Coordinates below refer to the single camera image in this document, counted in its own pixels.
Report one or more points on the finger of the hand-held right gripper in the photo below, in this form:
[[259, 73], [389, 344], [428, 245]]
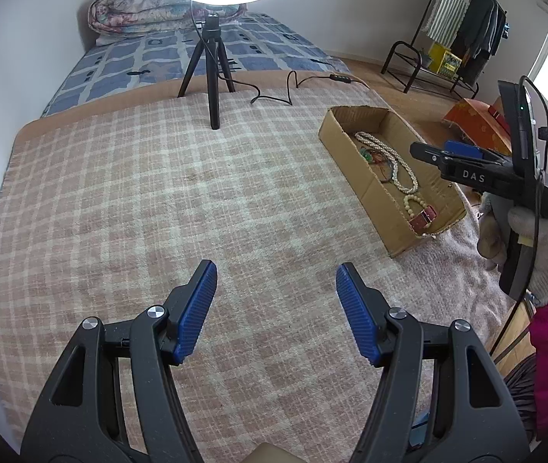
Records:
[[425, 152], [464, 148]]

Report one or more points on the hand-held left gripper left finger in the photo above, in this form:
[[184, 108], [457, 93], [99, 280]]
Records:
[[196, 313]]

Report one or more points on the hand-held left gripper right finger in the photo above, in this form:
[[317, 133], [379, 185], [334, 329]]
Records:
[[358, 318]]

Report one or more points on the cardboard box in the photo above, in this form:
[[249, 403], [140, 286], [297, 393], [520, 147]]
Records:
[[351, 154]]

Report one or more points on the orange box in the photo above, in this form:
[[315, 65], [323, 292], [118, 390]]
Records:
[[471, 123]]

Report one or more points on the black clothes rack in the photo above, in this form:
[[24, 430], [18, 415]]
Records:
[[401, 65]]

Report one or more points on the pink plaid blanket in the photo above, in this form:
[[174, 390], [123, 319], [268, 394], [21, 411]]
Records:
[[158, 212]]

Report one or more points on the dark hanging clothes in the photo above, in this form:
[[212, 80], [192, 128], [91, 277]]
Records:
[[483, 29]]

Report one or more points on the striped hanging cloth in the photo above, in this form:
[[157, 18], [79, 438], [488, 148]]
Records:
[[450, 5]]

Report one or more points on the dark pleated fabric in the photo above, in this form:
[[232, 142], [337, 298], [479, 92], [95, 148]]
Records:
[[522, 400]]

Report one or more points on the black tripod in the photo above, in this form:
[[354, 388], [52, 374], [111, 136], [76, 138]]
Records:
[[213, 82]]

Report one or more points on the brown blanket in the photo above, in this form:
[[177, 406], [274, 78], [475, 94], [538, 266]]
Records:
[[86, 111]]

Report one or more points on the blue checked bed sheet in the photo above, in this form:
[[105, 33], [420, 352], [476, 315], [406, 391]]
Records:
[[124, 67]]

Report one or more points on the folded floral quilt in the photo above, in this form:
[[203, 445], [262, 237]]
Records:
[[148, 9]]

